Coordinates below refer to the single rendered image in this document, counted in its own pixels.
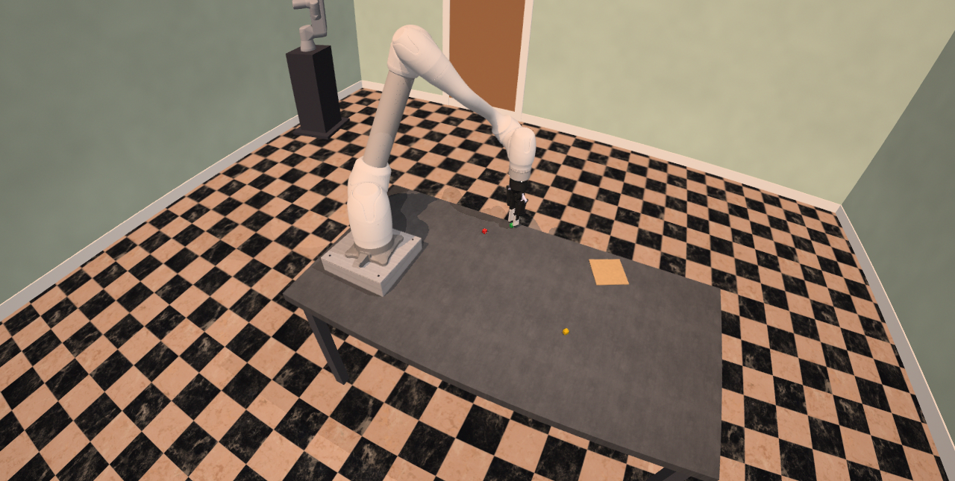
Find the orange mat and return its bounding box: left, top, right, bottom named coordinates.
left=589, top=260, right=629, bottom=286

